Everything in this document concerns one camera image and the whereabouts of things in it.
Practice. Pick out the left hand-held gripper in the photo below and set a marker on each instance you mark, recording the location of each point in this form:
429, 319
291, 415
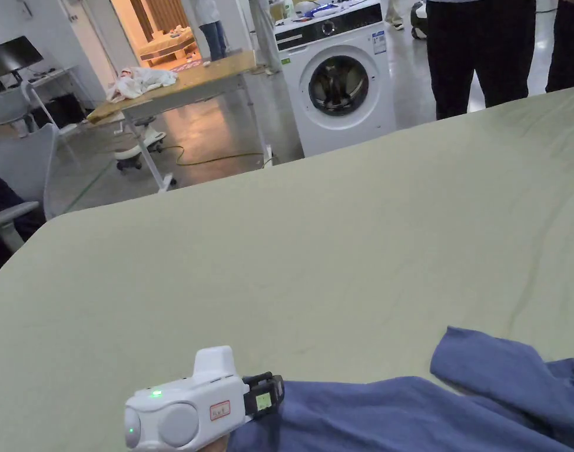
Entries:
188, 414

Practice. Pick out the dark blue shirt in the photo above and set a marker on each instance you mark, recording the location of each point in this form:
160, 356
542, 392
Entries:
385, 419

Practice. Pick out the person's left hand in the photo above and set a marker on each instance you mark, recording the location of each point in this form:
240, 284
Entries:
222, 443

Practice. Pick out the bed with pale green sheet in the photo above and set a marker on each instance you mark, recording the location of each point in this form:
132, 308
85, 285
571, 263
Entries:
315, 259

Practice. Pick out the white washing machine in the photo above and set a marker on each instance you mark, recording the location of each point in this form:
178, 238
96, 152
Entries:
362, 94

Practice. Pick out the white desk with monitor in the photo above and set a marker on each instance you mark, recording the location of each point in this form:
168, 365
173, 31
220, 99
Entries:
13, 59

